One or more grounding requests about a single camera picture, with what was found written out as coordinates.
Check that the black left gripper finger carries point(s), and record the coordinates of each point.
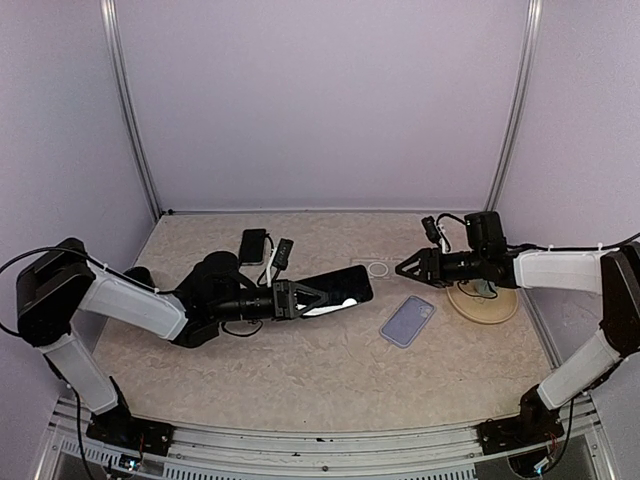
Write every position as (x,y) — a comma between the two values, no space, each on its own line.
(305,294)
(300,309)

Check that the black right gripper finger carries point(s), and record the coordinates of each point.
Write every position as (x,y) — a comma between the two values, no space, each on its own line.
(419,276)
(412,266)

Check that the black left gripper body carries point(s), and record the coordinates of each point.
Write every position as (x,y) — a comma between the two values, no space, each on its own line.
(281,303)

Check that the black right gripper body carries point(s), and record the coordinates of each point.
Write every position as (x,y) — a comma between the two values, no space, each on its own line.
(435,254)

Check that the lavender phone case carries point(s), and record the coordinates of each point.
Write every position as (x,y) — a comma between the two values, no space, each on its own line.
(407,321)

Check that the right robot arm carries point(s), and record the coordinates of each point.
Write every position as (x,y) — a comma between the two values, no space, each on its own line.
(611,271)

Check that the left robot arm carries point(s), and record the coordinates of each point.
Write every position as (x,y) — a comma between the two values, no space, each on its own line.
(64,279)

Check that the clear case upper horizontal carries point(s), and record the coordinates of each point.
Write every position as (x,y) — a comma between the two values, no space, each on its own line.
(377,268)

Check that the beige round plate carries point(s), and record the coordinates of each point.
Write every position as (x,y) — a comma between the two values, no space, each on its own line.
(480,310)

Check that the light blue cup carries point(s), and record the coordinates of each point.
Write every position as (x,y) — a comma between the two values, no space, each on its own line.
(485,289)

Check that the dark green mug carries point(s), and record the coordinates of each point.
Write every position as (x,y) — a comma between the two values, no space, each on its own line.
(140,274)

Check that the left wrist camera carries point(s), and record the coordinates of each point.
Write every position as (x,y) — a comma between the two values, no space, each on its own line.
(278,260)

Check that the front aluminium rail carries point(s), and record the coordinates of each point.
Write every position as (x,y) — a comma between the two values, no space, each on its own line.
(445,452)

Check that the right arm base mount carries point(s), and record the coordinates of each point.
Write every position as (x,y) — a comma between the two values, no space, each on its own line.
(535,423)

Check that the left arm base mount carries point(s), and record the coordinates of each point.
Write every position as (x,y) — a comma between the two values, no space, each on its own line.
(119,427)

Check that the right aluminium frame post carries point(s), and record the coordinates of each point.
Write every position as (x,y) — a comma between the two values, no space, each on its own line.
(518,101)

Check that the aluminium frame post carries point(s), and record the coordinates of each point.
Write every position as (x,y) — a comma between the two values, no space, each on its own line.
(518,101)
(115,46)

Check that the left aluminium frame post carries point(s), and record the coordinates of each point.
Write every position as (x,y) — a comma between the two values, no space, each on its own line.
(115,46)

